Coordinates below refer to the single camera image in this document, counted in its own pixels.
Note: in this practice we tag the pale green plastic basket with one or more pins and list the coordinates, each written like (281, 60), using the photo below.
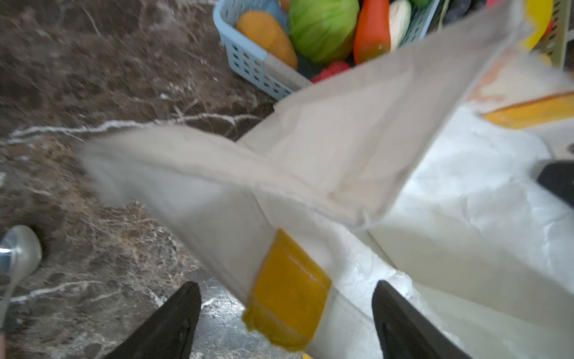
(554, 44)

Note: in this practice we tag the yellow papaya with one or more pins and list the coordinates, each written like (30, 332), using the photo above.
(539, 15)

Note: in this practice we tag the green cabbage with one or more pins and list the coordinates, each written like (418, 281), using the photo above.
(322, 31)

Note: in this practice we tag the dark red strawberry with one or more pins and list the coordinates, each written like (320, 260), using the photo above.
(331, 70)

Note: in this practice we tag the red orange pepper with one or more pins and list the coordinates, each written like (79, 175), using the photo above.
(372, 35)

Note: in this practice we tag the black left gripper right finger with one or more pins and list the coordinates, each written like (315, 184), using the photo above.
(404, 332)

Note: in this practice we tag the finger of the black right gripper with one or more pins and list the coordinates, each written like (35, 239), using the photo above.
(557, 178)

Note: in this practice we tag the white chinese cabbage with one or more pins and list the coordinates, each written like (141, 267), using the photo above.
(400, 15)

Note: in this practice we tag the orange yellow mango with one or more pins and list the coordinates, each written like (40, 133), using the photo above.
(262, 29)

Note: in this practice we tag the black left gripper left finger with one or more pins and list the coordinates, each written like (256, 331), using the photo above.
(169, 332)

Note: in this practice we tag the white canvas grocery bag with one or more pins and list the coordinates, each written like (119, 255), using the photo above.
(414, 169)

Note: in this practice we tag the metal spoon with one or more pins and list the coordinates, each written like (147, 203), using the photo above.
(21, 254)

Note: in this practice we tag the light blue plastic basket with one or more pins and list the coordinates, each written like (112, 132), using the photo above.
(270, 74)

